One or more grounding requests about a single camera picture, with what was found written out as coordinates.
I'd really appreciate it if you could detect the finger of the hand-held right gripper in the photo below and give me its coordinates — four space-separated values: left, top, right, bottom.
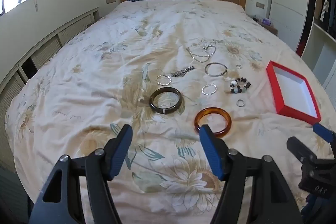
312 123 336 145
287 136 319 162

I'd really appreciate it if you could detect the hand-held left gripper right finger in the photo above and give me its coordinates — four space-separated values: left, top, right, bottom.
199 125 301 224

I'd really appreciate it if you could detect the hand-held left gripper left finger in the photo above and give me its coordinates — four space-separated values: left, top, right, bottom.
28 124 133 224

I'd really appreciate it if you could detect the amber bangle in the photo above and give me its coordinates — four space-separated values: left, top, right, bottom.
194 107 232 138

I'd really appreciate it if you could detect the red jewelry box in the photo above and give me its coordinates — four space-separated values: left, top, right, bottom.
266 61 322 125

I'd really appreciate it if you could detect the twisted silver bracelet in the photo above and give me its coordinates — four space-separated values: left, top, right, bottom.
202 84 218 95
156 74 172 86

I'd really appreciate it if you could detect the black and white beaded bracelet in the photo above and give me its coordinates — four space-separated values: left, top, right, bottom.
229 77 251 94

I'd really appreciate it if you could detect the silver bangle with clasp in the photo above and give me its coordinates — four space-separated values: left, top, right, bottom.
205 63 228 77

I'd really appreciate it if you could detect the silver brooch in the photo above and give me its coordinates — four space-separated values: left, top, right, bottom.
171 66 195 78

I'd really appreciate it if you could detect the person's right hand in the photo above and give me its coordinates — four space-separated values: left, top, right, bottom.
300 193 319 217

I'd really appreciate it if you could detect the floral duvet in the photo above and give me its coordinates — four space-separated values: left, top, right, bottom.
5 0 336 224

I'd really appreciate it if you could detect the open wardrobe shelf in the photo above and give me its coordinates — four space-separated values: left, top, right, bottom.
310 0 336 90

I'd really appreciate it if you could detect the wooden nightstand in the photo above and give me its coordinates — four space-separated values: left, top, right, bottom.
252 15 279 35

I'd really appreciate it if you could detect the silver chain necklace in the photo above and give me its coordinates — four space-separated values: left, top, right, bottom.
186 47 212 63

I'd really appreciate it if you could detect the silver beaded chain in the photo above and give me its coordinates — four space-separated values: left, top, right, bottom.
202 43 216 58

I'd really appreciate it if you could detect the cream slatted wall cabinet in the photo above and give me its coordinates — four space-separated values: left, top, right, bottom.
0 7 100 119

